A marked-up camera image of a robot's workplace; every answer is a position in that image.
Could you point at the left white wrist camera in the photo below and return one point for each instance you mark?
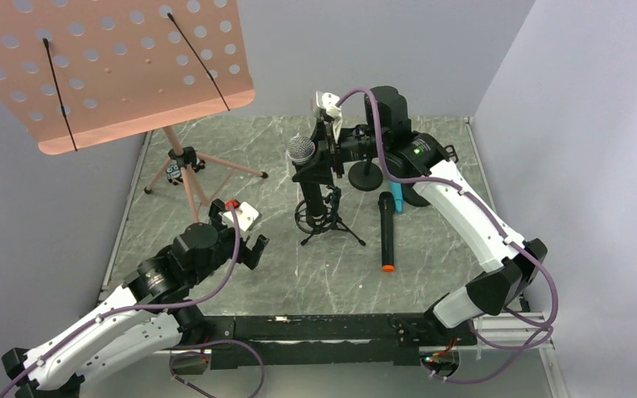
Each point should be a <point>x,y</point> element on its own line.
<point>247,216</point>

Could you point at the black round-base mic stand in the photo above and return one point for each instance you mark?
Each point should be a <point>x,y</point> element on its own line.
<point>365,175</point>

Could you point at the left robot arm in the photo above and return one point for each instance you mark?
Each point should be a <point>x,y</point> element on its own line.
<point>154,308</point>

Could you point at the black microphone orange end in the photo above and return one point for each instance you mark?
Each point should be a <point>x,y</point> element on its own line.
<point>386,207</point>

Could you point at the black microphone silver grille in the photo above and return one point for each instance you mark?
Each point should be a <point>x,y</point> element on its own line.
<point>300,151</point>

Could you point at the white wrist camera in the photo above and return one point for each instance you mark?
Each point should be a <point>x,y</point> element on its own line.
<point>326,107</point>
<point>247,216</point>

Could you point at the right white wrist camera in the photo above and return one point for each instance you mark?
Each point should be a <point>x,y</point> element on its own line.
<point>326,107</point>

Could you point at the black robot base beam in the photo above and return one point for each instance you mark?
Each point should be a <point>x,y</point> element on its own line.
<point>399,338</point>

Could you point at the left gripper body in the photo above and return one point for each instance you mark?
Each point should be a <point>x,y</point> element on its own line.
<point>239,241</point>

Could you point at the pink perforated music stand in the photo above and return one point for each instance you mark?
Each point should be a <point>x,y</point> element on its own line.
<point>76,74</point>

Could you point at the blue microphone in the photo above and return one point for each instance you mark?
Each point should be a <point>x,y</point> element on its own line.
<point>397,193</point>

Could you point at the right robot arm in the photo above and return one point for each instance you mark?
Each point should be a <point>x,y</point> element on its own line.
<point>387,147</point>

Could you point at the black shock mount tripod stand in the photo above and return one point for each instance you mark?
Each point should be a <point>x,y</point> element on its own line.
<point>330,220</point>

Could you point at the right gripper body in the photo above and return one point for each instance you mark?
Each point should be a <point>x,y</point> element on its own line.
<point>328,154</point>

